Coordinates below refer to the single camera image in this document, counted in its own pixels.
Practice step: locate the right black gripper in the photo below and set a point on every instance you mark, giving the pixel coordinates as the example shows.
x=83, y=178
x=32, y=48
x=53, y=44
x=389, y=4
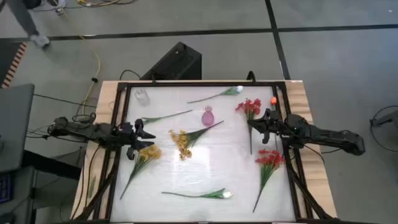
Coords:
x=275, y=124

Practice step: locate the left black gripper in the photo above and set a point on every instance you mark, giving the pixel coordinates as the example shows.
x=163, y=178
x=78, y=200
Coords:
x=129, y=137

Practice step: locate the yellow artificial flower bunch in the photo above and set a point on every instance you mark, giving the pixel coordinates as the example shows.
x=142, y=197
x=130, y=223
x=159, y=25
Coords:
x=150, y=152
x=183, y=141

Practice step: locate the red artificial flower bunch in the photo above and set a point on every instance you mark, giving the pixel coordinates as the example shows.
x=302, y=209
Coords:
x=250, y=107
x=269, y=160

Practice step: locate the clear cut-glass vase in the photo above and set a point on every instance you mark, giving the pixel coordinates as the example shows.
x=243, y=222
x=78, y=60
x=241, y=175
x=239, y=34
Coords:
x=142, y=98

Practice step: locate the white artificial tulip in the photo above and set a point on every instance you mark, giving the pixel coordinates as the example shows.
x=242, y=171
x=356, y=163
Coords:
x=231, y=91
x=214, y=195

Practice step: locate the pink glass vase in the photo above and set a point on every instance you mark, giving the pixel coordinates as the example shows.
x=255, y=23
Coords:
x=207, y=119

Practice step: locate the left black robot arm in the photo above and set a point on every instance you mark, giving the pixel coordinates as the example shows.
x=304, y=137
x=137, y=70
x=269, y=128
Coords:
x=81, y=130

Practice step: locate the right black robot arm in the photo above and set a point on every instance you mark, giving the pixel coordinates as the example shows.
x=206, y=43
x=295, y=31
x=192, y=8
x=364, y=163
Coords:
x=326, y=135

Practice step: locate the fallen green leaf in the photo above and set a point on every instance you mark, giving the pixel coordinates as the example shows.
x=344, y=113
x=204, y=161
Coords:
x=92, y=186

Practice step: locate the black perforated box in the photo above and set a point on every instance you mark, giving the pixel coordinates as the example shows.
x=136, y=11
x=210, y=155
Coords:
x=177, y=62

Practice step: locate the gray metal stand leg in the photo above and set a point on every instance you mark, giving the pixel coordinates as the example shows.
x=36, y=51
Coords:
x=388, y=118

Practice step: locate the gray desk panel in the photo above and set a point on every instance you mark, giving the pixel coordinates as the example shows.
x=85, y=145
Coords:
x=15, y=124

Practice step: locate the dark keyboard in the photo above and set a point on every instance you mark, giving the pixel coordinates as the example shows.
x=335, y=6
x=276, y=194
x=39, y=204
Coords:
x=4, y=188

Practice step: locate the black mat with striped edge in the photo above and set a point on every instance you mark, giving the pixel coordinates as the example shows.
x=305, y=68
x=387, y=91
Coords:
x=9, y=56

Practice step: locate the person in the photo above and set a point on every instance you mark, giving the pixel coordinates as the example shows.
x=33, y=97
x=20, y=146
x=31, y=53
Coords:
x=25, y=18

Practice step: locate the black round base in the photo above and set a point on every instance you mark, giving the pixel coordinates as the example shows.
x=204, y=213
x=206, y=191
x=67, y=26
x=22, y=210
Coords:
x=32, y=3

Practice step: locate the black metal table frame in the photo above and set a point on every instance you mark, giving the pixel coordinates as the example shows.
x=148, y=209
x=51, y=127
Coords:
x=202, y=84

